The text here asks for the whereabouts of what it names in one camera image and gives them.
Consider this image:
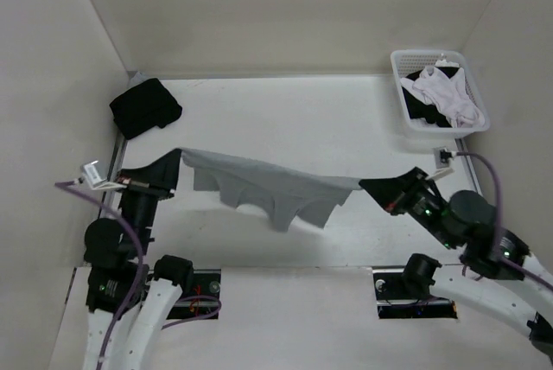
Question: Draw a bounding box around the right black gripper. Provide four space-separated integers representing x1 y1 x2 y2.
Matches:
359 164 457 247

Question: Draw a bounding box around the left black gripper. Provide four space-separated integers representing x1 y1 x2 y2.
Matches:
115 147 184 254

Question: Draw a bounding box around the grey tank top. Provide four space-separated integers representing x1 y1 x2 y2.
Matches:
181 148 360 232

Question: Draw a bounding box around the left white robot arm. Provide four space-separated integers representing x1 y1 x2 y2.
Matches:
83 150 194 369

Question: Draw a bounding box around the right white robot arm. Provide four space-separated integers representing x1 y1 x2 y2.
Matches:
359 168 552 355

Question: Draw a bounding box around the folded black tank top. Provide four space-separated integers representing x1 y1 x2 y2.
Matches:
110 78 183 140

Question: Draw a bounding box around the black tank top in basket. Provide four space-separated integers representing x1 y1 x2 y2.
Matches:
402 67 459 128

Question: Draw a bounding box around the white tank top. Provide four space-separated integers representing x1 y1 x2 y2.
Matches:
401 61 484 128

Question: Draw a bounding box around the white plastic basket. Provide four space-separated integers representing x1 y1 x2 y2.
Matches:
390 49 491 139

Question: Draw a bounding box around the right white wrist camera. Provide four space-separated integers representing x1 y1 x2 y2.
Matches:
427 147 456 181

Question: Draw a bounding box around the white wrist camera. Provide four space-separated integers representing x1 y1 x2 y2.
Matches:
427 147 456 181
81 160 124 191

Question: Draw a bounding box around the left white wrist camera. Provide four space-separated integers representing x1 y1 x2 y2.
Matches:
81 160 124 191

